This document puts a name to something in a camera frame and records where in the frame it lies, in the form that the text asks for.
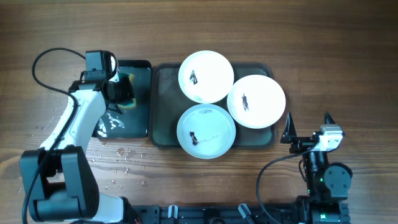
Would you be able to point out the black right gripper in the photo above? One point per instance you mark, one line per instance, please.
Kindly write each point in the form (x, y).
(304, 144)

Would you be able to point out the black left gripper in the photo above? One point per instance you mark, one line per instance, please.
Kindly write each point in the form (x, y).
(123, 90)

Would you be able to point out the green yellow sponge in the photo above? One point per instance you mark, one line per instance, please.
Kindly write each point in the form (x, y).
(131, 102)

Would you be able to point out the white plate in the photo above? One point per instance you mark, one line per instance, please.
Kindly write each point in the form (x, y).
(256, 101)
(206, 131)
(206, 77)

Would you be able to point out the white plate top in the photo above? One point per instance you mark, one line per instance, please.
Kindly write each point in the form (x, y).
(206, 77)

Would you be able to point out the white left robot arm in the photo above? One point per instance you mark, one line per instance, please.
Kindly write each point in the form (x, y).
(58, 181)

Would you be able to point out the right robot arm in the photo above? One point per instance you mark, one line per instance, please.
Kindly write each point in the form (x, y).
(327, 183)

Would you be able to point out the small black tray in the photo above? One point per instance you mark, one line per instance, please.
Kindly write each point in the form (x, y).
(131, 123)

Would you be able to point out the large dark tray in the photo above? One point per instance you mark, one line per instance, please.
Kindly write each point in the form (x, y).
(168, 103)

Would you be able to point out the white plate bottom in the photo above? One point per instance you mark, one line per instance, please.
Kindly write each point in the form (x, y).
(206, 131)

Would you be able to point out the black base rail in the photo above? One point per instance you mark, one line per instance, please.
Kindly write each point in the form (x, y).
(288, 213)

